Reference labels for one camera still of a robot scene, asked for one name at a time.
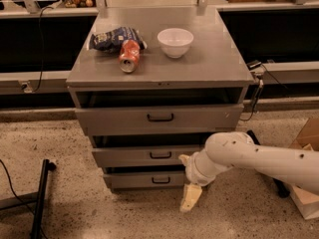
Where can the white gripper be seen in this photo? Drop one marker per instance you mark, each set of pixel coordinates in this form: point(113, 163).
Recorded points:
point(193, 173)

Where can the grey drawer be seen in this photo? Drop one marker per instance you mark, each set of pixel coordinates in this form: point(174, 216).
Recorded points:
point(138, 180)
point(142, 156)
point(157, 120)

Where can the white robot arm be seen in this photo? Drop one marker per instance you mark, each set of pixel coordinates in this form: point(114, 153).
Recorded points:
point(225, 150)

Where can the grey bottom drawer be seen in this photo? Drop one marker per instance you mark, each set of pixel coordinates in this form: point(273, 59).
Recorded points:
point(138, 180)

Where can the grey top drawer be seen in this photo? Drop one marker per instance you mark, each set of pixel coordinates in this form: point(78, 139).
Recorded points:
point(157, 120)

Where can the grey drawer cabinet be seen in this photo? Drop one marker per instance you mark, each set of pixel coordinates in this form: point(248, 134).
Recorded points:
point(211, 72)

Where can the cardboard box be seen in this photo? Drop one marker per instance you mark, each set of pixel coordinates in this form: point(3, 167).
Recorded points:
point(305, 192)

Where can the black power adapter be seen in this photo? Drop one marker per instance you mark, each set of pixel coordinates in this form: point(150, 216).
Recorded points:
point(253, 65)

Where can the white bowl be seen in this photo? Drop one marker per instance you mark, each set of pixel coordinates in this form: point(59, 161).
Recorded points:
point(175, 42)

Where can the orange soda can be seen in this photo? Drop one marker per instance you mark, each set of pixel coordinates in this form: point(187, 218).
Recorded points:
point(129, 56)

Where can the blue chip bag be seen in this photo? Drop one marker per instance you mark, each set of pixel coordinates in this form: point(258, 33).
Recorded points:
point(111, 42)

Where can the black stand leg left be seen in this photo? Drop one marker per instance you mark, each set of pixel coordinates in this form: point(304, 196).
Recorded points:
point(33, 201)

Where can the wall power outlet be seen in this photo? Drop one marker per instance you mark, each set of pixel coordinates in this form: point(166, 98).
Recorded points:
point(26, 87)

